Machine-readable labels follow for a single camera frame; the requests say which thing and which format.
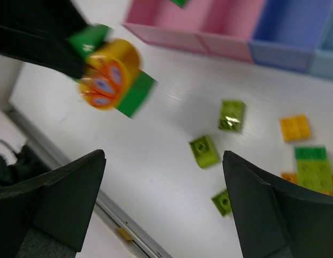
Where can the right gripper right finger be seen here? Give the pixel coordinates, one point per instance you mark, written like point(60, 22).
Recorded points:
point(274, 217)

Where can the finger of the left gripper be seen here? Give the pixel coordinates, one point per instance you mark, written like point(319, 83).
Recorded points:
point(37, 31)

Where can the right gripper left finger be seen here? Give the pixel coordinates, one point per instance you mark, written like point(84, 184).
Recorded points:
point(20, 190)

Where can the lime square lego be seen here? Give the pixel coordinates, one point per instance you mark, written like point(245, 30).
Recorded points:
point(222, 202)

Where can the yellow round flower lego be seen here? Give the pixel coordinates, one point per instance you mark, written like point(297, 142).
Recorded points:
point(110, 73)

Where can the dark green square lego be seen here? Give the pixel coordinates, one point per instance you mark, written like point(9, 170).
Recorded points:
point(180, 3)

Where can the orange lego plate stack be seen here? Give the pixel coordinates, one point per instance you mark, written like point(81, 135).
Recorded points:
point(291, 177)

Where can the lime lego on stack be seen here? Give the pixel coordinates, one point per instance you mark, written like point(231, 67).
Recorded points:
point(315, 175)

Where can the green lego under stack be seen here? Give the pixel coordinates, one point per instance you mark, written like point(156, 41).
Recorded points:
point(310, 153)

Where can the yellow square lego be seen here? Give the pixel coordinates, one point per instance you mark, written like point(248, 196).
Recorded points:
point(295, 128)

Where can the lime lego with slope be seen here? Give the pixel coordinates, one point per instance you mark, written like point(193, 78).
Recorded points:
point(231, 115)

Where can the large pink container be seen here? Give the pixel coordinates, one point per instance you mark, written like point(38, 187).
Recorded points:
point(165, 24)

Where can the light blue container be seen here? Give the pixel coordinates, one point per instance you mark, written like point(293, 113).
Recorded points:
point(323, 61)

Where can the dark blue container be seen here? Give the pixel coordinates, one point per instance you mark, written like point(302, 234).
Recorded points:
point(288, 33)

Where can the small pink container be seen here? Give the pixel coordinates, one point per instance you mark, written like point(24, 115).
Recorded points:
point(229, 26)

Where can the front aluminium rail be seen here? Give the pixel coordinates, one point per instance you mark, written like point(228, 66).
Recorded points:
point(67, 202)

